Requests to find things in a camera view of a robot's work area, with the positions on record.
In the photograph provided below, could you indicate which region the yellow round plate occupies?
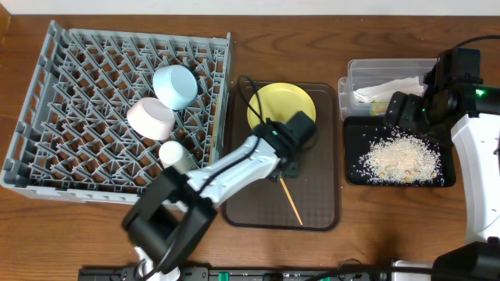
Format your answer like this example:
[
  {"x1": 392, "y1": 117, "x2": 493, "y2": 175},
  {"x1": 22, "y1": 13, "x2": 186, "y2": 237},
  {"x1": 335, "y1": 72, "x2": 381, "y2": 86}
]
[{"x1": 257, "y1": 83, "x2": 316, "y2": 123}]

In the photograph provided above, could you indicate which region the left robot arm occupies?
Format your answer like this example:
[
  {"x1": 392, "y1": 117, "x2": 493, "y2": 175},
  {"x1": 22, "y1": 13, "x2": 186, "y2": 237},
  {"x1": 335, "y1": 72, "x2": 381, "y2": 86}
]
[{"x1": 122, "y1": 120, "x2": 316, "y2": 280}]

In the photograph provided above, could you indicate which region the black waste tray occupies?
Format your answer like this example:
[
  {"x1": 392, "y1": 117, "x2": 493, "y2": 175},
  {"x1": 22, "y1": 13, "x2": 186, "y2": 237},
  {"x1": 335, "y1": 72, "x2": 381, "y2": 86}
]
[{"x1": 344, "y1": 116, "x2": 456, "y2": 187}]

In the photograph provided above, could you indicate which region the spilled rice pile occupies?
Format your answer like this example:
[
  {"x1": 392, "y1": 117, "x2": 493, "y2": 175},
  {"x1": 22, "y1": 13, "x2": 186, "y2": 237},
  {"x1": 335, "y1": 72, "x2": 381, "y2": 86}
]
[{"x1": 356, "y1": 130, "x2": 441, "y2": 185}]

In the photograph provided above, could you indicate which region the small white cup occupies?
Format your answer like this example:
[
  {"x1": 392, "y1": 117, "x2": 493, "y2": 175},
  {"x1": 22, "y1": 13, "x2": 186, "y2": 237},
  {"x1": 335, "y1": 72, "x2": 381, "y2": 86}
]
[{"x1": 159, "y1": 140, "x2": 197, "y2": 174}]

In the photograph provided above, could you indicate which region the grey plastic dishwasher rack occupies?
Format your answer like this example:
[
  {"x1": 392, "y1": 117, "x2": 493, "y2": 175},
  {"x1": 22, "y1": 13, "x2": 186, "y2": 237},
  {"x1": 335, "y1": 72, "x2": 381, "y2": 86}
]
[{"x1": 1, "y1": 22, "x2": 234, "y2": 205}]

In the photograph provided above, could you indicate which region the wooden chopstick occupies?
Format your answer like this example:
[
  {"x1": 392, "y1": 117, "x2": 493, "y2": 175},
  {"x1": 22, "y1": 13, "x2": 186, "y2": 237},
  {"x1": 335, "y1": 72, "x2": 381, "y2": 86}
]
[
  {"x1": 209, "y1": 97, "x2": 219, "y2": 163},
  {"x1": 279, "y1": 177, "x2": 303, "y2": 226}
]

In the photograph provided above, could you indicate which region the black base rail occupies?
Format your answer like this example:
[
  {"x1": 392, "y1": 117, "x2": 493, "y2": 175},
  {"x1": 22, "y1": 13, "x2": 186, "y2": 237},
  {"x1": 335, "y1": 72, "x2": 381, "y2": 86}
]
[{"x1": 77, "y1": 259, "x2": 500, "y2": 281}]

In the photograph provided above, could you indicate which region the light blue bowl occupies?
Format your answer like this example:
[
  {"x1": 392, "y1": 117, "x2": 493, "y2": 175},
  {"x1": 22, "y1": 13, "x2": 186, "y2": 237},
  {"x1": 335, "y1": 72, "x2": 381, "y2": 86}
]
[{"x1": 152, "y1": 65, "x2": 198, "y2": 111}]

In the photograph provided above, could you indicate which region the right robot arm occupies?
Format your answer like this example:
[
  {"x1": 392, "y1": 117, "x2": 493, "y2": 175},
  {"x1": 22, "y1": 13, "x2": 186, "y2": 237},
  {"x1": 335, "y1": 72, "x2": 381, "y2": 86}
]
[{"x1": 384, "y1": 47, "x2": 499, "y2": 280}]

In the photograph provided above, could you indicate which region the white napkin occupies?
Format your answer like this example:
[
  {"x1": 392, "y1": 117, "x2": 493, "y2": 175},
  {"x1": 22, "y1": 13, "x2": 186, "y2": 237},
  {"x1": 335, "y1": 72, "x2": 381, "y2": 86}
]
[{"x1": 353, "y1": 76, "x2": 425, "y2": 103}]

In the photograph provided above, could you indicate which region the clear plastic waste bin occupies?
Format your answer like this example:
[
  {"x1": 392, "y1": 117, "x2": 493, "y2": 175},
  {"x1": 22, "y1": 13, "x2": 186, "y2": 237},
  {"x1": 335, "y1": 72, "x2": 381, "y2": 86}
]
[{"x1": 338, "y1": 59, "x2": 437, "y2": 119}]

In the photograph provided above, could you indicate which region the brown plastic serving tray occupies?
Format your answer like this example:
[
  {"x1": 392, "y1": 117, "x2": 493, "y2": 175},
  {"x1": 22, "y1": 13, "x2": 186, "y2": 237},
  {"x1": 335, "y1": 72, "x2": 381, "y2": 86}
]
[{"x1": 221, "y1": 83, "x2": 342, "y2": 232}]

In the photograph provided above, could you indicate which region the white bowl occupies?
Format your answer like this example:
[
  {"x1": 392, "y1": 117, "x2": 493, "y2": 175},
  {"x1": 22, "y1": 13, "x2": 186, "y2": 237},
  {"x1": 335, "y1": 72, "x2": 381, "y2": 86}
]
[{"x1": 127, "y1": 97, "x2": 175, "y2": 141}]

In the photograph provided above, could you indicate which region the yellow green wrapper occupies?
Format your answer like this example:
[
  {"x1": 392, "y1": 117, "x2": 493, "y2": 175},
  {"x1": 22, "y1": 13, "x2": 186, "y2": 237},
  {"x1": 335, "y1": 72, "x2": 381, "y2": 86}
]
[{"x1": 370, "y1": 101, "x2": 389, "y2": 116}]

